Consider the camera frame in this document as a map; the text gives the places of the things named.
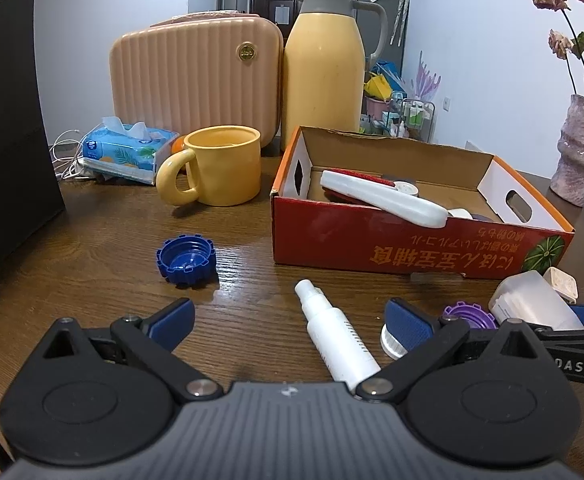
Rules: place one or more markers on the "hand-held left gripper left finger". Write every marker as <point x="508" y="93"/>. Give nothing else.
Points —
<point x="171" y="322"/>

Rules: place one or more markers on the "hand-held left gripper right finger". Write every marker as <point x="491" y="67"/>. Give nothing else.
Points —
<point x="407" y="322"/>

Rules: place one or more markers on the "white ridged screw cap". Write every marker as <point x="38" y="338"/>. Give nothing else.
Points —
<point x="389" y="345"/>

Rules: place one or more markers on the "translucent plastic container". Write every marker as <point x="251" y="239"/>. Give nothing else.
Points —
<point x="527" y="297"/>

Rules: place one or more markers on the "purple ridged bottle cap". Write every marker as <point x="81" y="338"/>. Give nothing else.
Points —
<point x="467" y="312"/>

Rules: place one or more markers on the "blue ridged bottle cap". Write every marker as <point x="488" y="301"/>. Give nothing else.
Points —
<point x="185" y="260"/>

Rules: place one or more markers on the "white spray bottle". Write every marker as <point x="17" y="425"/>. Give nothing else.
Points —
<point x="339" y="345"/>

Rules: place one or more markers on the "red cardboard box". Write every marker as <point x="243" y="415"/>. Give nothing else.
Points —
<point x="372" y="245"/>

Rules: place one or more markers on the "red and white lint brush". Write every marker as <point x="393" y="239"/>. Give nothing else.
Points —
<point x="392" y="205"/>

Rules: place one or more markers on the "pink ceramic vase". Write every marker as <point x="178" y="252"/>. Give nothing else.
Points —
<point x="582" y="155"/>

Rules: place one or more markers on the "yellow mug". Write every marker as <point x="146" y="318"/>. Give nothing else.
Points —
<point x="226" y="170"/>

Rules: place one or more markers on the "blue tissue pack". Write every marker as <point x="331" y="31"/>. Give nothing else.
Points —
<point x="121" y="152"/>

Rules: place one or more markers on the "small orange fruit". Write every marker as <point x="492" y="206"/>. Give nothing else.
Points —
<point x="177" y="145"/>

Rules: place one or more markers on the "pink bucket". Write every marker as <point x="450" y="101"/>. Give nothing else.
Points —
<point x="377" y="107"/>

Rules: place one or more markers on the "pink ribbed suitcase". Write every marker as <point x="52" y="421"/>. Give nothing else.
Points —
<point x="186" y="80"/>

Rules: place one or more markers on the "black paper bag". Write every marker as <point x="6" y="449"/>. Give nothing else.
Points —
<point x="6" y="135"/>

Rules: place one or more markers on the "yellow thermos jug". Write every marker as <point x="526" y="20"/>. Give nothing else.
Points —
<point x="322" y="75"/>

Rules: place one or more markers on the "grey refrigerator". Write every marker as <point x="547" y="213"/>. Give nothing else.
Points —
<point x="397" y="52"/>

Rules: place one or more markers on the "hanging folded umbrella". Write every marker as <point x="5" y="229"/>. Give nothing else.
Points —
<point x="401" y="10"/>

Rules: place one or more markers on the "white paper on door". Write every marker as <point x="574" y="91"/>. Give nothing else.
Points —
<point x="283" y="15"/>

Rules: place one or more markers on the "dark brown door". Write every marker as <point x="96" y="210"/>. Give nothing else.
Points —
<point x="264" y="5"/>

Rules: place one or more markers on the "white wall outlet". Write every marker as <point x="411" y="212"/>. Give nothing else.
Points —
<point x="446" y="105"/>

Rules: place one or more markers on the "purple flower wall sticker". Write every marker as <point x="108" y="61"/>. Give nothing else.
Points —
<point x="427" y="80"/>

